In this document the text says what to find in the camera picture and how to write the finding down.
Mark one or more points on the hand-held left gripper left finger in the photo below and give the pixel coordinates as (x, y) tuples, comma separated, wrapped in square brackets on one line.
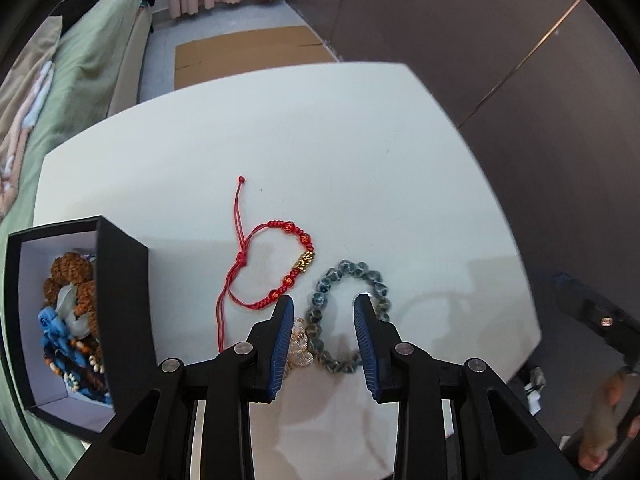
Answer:
[(280, 350)]

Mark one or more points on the white square table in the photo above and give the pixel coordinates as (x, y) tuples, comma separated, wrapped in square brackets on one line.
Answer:
[(325, 160)]

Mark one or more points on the bed with green sheet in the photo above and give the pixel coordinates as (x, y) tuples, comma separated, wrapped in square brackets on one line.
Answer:
[(90, 60)]

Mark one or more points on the pale jade pendant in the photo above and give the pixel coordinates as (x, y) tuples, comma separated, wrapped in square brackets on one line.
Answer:
[(67, 302)]

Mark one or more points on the beige blanket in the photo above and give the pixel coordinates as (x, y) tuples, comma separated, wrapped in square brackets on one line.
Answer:
[(25, 85)]

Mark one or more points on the brown cardboard sheet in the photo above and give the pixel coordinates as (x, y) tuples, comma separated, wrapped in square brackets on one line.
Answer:
[(250, 55)]

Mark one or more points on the black jewelry box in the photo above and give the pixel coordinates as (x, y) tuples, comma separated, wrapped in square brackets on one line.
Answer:
[(125, 310)]

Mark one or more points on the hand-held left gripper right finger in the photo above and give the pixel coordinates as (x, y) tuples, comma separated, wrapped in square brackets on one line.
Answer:
[(366, 350)]

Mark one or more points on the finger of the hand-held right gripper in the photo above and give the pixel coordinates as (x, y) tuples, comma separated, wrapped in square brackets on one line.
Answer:
[(585, 305)]

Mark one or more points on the small grey tagged object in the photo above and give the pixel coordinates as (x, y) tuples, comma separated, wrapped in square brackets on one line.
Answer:
[(535, 385)]

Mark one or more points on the person's right hand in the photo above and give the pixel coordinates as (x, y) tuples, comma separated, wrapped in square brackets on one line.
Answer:
[(611, 390)]

